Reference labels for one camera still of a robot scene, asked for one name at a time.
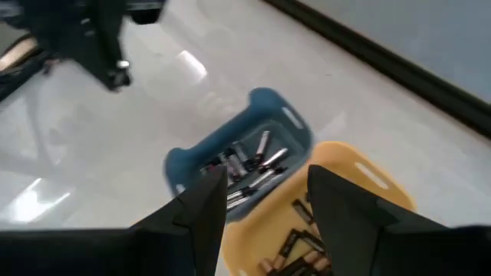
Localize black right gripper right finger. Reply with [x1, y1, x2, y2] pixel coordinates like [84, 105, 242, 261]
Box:
[308, 164, 491, 276]

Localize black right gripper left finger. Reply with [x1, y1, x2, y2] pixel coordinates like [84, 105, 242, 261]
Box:
[0, 166, 229, 276]

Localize silver battery with black cap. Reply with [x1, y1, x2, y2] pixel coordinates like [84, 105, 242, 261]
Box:
[225, 153, 247, 182]
[245, 166, 288, 192]
[259, 147, 289, 173]
[226, 195, 252, 212]
[231, 141, 251, 165]
[255, 130, 272, 163]
[226, 186, 259, 203]

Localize dark teal plastic bin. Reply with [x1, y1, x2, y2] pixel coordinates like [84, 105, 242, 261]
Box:
[163, 87, 315, 223]

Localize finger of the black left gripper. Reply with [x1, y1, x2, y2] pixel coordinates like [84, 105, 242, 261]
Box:
[95, 57, 133, 93]

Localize yellow plastic bin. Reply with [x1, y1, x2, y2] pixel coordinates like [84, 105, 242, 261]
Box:
[220, 140, 417, 276]

